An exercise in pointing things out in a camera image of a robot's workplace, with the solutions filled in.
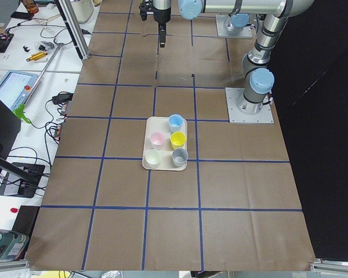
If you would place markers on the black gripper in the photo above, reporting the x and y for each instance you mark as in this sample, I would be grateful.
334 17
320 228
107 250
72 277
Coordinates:
162 16

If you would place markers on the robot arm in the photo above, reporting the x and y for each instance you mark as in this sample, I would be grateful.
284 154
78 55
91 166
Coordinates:
236 22
276 12

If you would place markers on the blue cup on tray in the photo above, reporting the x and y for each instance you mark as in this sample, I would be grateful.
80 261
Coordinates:
175 122

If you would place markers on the pink cup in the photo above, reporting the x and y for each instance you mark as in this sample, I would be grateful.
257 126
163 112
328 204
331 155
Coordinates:
157 140

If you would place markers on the yellow cup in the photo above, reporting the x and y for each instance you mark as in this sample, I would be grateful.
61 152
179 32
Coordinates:
177 139

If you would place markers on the grey cup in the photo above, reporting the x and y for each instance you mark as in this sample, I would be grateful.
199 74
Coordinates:
179 157

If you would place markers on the pale green cup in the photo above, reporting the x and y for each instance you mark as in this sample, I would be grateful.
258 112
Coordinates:
153 158

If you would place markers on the cream plastic tray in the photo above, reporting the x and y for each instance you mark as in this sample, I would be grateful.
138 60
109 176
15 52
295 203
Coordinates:
161 124

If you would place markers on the black power adapter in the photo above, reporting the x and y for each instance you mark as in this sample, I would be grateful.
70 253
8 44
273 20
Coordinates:
62 97

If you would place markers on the blue teach pendant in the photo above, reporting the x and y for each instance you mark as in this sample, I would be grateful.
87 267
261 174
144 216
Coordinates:
15 87

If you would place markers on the green plastic clamp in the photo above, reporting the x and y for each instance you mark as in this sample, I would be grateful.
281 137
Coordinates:
19 112

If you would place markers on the black monitor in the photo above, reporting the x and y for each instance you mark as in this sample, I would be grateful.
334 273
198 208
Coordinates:
9 128

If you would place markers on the black power strip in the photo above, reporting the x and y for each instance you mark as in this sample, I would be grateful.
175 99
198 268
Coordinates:
14 186

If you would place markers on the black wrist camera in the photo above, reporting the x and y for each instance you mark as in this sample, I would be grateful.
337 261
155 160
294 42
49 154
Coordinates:
146 8

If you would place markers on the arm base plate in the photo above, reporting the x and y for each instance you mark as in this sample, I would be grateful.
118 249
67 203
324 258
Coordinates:
246 33
242 111

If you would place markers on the aluminium frame post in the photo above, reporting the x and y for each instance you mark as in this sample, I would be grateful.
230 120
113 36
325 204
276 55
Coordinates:
67 13

